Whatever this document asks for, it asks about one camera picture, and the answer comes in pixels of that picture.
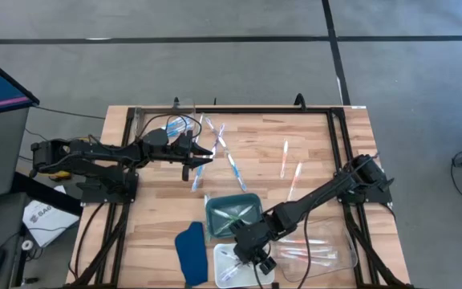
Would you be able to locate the teal plastic bin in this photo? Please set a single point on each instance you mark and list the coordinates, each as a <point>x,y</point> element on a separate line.
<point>215,200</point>

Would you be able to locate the clear plastic bin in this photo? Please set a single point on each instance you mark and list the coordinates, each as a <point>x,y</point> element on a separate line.
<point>343,241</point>
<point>136,116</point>

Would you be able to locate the green toothbrush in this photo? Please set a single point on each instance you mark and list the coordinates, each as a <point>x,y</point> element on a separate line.
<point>207,216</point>
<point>231,213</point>
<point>235,221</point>

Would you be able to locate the white tape roll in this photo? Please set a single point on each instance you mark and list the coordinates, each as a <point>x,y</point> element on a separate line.
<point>27,245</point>

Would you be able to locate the purple toothbrush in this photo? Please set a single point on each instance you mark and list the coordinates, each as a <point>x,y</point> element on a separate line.
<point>231,273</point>
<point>216,144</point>
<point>215,130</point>
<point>227,253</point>

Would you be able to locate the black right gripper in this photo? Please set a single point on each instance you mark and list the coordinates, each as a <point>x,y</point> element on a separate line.
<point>253,245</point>

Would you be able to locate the white printed paper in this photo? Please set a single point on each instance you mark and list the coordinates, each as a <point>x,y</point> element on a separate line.
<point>46,222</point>

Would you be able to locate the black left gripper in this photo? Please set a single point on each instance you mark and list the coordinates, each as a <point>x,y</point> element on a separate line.
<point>181,154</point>

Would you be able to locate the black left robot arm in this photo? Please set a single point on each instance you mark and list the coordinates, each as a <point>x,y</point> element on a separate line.
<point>94,158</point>

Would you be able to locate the dark blue cloth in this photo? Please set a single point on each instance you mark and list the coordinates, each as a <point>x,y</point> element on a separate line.
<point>192,257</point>

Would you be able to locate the white plastic bin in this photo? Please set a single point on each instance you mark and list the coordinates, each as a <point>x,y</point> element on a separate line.
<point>223,281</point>

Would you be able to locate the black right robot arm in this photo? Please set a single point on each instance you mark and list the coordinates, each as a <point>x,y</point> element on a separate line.
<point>315,196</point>

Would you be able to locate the black aluminium table frame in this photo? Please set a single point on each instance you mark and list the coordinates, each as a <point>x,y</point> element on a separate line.
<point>255,110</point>

